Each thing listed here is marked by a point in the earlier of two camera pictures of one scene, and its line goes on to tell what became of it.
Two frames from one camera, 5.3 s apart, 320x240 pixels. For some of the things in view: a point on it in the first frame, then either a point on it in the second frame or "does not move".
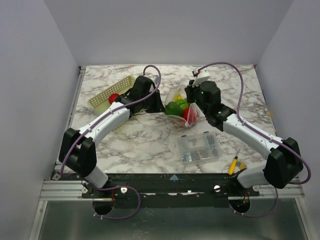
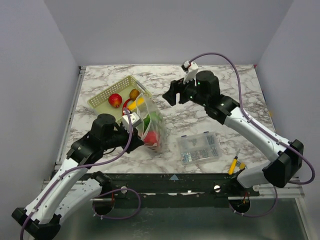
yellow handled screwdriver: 233,163 does not move
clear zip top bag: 194,115 -> 153,127
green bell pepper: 172,108 -> 152,117
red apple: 112,97 does not move
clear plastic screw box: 199,147 does not move
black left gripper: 159,107 -> 135,141
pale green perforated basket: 99,101 does not move
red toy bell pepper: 190,116 -> 151,138
